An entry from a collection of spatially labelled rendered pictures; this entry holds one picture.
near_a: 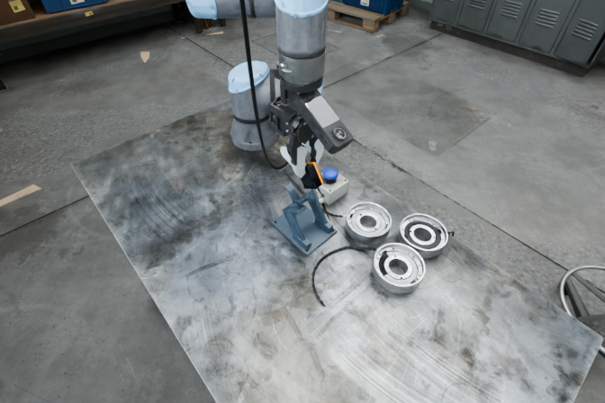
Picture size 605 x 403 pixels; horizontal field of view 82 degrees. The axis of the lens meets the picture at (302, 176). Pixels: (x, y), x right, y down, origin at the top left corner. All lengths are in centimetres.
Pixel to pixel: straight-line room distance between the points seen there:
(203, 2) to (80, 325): 151
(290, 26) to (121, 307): 152
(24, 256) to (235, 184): 146
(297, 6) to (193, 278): 57
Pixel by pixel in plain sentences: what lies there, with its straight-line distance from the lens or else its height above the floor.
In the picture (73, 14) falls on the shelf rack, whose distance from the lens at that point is 382.
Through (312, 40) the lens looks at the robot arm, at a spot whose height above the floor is 127.
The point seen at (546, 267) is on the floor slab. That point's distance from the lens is 210.
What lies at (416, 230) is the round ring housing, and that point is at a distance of 87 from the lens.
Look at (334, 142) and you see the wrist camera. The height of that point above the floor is 113.
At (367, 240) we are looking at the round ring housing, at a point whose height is 83.
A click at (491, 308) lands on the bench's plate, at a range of 83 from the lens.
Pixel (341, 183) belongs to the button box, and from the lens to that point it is 90.
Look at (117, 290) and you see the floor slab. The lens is 188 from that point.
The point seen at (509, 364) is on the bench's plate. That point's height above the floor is 80.
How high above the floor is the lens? 147
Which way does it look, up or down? 43 degrees down
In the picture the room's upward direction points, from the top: straight up
